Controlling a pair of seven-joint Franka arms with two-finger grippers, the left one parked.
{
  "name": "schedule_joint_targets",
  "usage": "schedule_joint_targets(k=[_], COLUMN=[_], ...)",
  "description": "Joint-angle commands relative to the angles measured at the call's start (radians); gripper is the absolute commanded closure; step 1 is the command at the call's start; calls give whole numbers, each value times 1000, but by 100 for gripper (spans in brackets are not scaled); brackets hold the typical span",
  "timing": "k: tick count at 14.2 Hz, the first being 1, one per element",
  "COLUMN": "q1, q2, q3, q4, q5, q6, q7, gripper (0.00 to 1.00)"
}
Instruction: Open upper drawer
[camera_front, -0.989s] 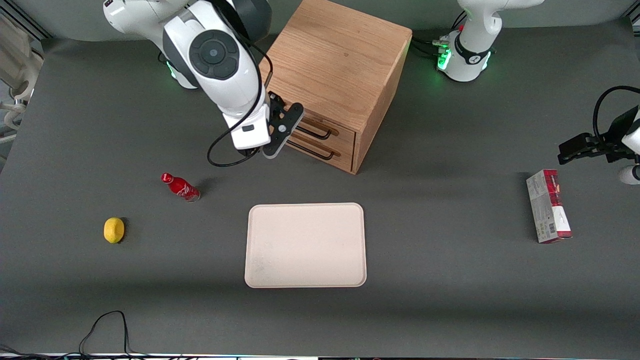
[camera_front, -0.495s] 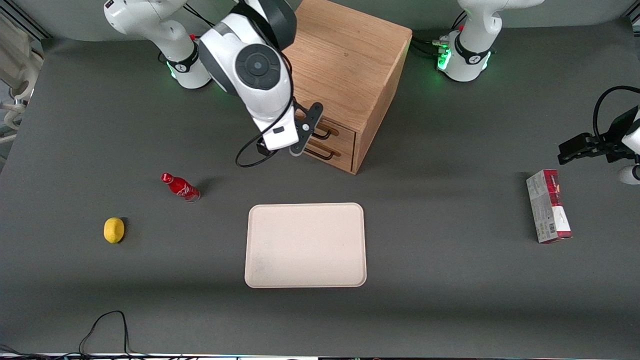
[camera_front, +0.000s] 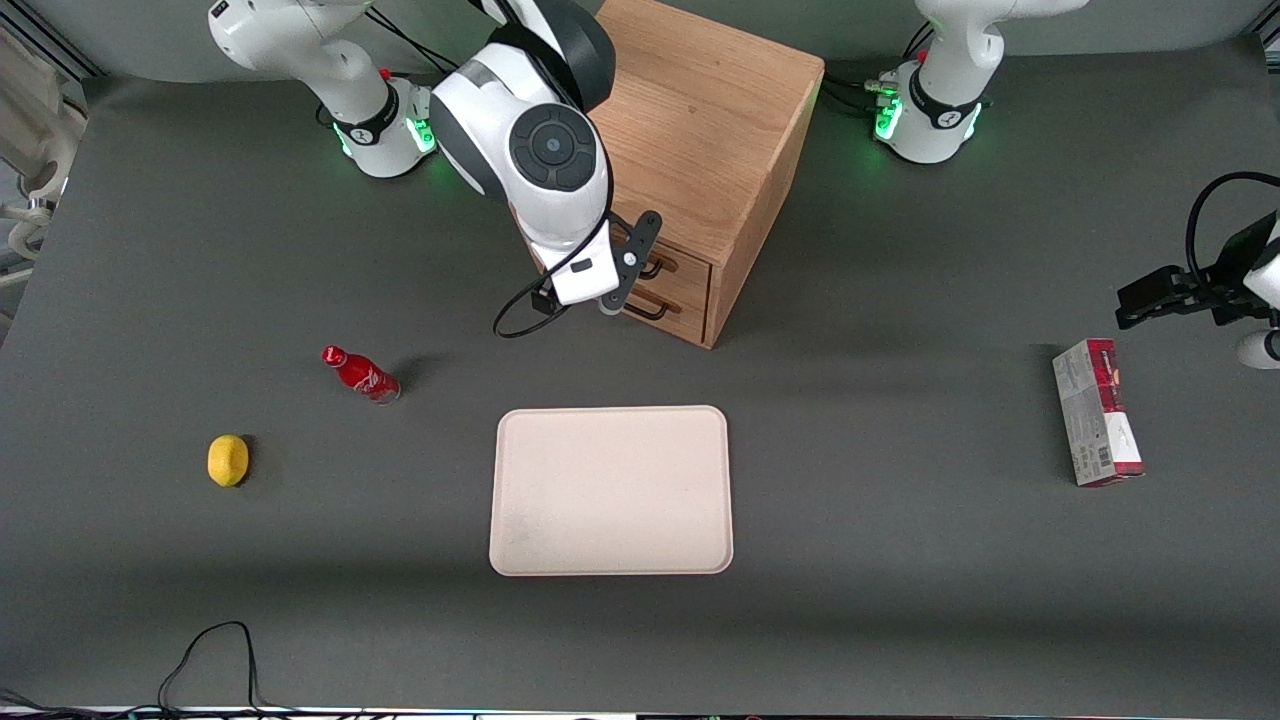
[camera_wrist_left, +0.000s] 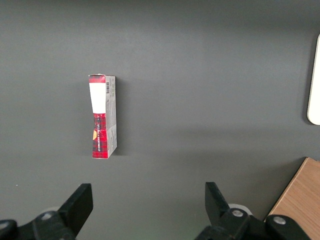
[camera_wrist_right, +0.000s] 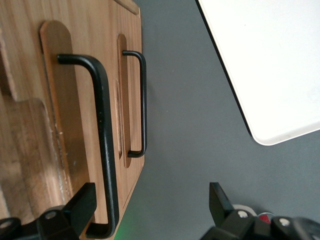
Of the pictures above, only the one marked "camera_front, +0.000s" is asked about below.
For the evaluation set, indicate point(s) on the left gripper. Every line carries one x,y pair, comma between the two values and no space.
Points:
1232,283

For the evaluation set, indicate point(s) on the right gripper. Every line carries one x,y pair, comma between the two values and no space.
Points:
541,302

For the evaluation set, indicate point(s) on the wooden drawer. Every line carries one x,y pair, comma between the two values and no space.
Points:
693,270
688,315

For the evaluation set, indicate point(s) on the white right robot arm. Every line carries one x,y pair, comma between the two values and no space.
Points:
550,145

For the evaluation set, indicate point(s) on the wooden drawer cabinet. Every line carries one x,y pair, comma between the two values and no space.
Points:
700,110

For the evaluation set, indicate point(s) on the red grey carton box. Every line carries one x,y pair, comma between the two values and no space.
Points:
1095,415

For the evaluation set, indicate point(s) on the cream plastic tray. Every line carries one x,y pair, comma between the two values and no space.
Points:
610,490

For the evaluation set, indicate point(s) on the red cola bottle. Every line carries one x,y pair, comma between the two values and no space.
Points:
358,373

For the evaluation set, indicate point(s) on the yellow lemon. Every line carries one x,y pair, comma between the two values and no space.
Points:
228,460

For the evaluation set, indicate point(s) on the white plastic equipment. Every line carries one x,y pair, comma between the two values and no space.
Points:
50,140

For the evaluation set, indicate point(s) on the dark grey right wrist camera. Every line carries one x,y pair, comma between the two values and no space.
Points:
632,262

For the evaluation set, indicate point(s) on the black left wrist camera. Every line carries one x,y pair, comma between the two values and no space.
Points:
1238,285

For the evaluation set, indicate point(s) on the aluminium frame rail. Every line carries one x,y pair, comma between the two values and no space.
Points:
70,55

